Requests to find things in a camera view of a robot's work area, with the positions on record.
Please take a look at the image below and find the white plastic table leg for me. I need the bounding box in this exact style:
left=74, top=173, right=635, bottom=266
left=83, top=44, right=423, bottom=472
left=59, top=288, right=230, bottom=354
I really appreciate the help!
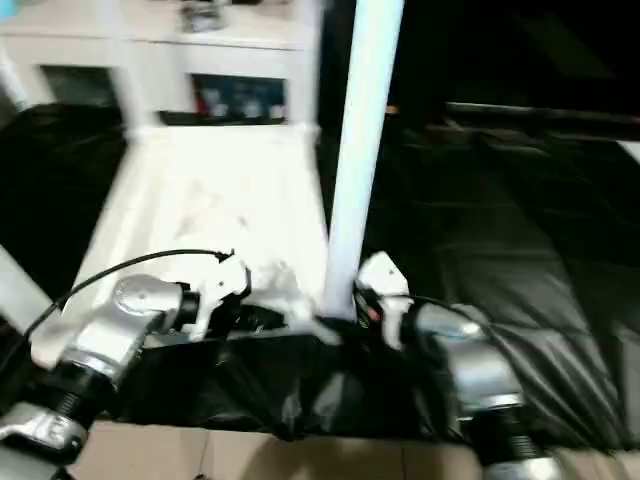
left=105, top=0, right=159, bottom=141
left=318, top=0, right=407, bottom=323
left=0, top=244, right=53, bottom=339
left=293, top=0, right=325, bottom=139

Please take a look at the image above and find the white plastic table top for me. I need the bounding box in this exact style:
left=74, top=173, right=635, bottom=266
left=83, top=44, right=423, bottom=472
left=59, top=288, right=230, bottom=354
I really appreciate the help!
left=28, top=122, right=347, bottom=353

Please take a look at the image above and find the black work mat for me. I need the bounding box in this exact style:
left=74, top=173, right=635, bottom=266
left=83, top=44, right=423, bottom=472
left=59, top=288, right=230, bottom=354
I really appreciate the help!
left=0, top=100, right=640, bottom=446

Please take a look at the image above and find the dark low shelf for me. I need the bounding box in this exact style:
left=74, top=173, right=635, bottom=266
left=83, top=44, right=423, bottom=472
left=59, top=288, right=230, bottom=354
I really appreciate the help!
left=445, top=100, right=640, bottom=129

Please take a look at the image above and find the white cabinet with glass doors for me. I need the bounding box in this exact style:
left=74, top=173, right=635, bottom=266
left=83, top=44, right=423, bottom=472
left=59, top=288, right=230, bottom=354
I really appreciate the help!
left=0, top=0, right=323, bottom=123

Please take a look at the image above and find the shiny ornament on cabinet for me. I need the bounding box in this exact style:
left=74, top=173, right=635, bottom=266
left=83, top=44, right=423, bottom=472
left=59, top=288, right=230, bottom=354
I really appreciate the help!
left=178, top=0, right=229, bottom=33

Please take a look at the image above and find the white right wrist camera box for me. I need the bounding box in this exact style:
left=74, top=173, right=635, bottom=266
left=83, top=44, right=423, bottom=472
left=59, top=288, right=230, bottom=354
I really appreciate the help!
left=354, top=250, right=413, bottom=351

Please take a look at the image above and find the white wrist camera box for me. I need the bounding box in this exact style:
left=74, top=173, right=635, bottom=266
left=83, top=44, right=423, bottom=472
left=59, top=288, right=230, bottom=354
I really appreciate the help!
left=184, top=256, right=252, bottom=339
left=354, top=250, right=413, bottom=351

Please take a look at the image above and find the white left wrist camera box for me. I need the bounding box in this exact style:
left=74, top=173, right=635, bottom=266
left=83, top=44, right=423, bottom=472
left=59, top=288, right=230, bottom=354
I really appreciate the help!
left=184, top=256, right=252, bottom=339

